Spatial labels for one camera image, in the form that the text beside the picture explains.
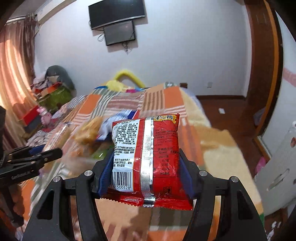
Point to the brown wooden door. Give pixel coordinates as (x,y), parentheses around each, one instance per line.
(247,117)

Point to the red instant noodle packet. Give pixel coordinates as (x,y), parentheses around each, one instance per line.
(146,169)

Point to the clear plastic storage bin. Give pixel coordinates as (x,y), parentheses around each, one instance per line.
(76,157)

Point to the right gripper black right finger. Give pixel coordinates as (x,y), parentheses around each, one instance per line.
(238,219)

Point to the orange brown curtain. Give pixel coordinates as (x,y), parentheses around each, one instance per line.
(17,74)

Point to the clear orange biscuit packet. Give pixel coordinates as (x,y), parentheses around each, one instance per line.
(59,137)

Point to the yellow biscuit packet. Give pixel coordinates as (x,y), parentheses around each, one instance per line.
(88,132)

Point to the yellow plush pillow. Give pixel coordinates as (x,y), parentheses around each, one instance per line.
(124,81)

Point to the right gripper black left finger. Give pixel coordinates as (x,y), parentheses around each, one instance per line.
(51,218)

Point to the patchwork striped bed blanket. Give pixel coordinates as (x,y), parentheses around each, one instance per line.
(211,149)

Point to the grey cushion on pile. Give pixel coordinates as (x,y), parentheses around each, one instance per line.
(56,73)

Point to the white side cabinet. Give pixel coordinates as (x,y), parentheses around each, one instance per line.
(276,180)

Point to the red and black box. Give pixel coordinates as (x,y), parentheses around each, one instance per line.
(31,120)

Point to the large black wall television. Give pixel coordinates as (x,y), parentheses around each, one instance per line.
(108,12)

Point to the green snack bag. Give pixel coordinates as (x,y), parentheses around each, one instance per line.
(101,153)

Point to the small black wall monitor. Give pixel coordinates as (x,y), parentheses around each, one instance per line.
(119,33)

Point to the pink plush toy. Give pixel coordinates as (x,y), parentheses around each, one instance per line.
(45,116)

